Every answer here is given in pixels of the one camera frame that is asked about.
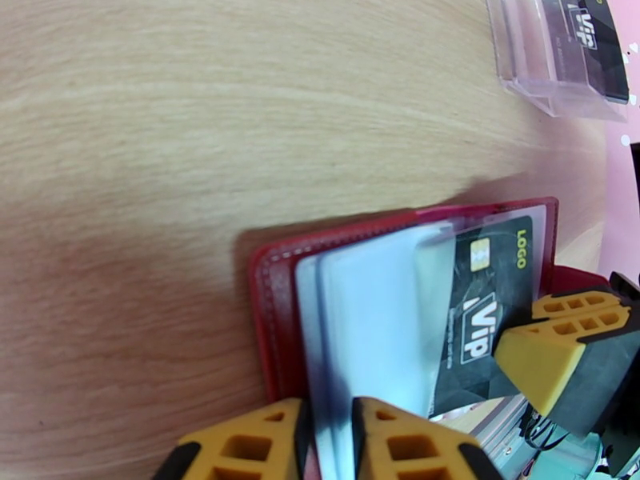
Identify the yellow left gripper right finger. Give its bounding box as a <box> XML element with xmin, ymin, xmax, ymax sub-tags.
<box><xmin>352</xmin><ymin>396</ymin><xmax>506</xmax><ymax>480</ymax></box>

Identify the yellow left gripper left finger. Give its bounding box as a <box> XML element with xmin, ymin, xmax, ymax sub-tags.
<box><xmin>152</xmin><ymin>397</ymin><xmax>311</xmax><ymax>480</ymax></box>

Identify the black VIP credit card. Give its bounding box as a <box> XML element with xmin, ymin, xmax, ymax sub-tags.
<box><xmin>429</xmin><ymin>215</ymin><xmax>538</xmax><ymax>420</ymax></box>
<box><xmin>542</xmin><ymin>0</ymin><xmax>630</xmax><ymax>106</ymax></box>

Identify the red leather card holder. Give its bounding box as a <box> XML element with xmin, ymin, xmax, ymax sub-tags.
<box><xmin>248</xmin><ymin>195</ymin><xmax>612</xmax><ymax>480</ymax></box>

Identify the clear acrylic card stand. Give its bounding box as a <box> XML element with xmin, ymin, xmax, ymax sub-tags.
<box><xmin>483</xmin><ymin>0</ymin><xmax>632</xmax><ymax>124</ymax></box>

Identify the aluminium extrusion rail bed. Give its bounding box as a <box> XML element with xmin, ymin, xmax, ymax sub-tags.
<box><xmin>434</xmin><ymin>393</ymin><xmax>554</xmax><ymax>480</ymax></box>

